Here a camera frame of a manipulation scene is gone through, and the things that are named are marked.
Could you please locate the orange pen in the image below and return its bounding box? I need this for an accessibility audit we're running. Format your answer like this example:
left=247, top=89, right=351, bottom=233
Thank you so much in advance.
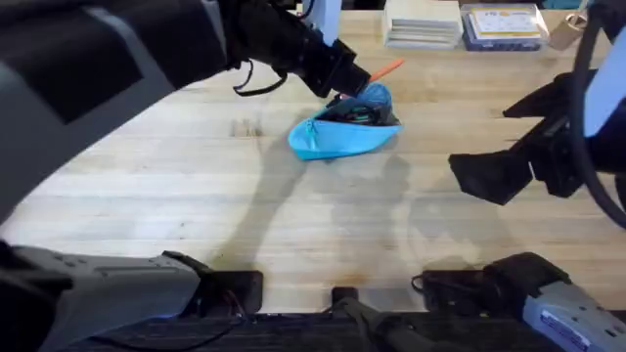
left=368, top=57, right=407, bottom=84

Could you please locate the turquoise soft zip bag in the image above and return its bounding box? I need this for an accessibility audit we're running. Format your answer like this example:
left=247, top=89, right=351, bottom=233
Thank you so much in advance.
left=287, top=81, right=404, bottom=162

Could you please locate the left wrist upright plate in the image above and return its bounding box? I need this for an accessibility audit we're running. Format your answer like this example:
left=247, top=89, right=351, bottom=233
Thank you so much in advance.
left=301, top=0, right=343, bottom=48

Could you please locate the wrist upright plate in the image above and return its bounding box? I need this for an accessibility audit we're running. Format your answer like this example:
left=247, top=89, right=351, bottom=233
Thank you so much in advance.
left=301, top=0, right=343, bottom=48
left=583, top=37, right=626, bottom=139

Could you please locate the right wrist upright plate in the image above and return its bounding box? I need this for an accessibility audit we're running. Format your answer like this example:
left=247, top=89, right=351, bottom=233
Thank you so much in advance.
left=583, top=37, right=626, bottom=139

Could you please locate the small brown cardboard box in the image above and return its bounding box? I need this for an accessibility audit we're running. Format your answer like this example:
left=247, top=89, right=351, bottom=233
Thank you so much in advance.
left=549, top=11, right=589, bottom=52

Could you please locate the stack of pale flat boxes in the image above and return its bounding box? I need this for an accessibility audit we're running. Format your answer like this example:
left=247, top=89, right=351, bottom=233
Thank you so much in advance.
left=381, top=0, right=465, bottom=51

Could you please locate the clear box with yellow label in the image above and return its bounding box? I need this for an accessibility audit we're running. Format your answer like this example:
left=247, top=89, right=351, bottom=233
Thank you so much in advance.
left=459, top=3, right=552, bottom=53

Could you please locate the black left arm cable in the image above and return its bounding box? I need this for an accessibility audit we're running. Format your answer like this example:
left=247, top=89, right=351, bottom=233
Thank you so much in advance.
left=232, top=58, right=290, bottom=98

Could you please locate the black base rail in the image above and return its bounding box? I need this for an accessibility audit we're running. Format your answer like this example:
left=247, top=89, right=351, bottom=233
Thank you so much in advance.
left=63, top=286, right=554, bottom=352

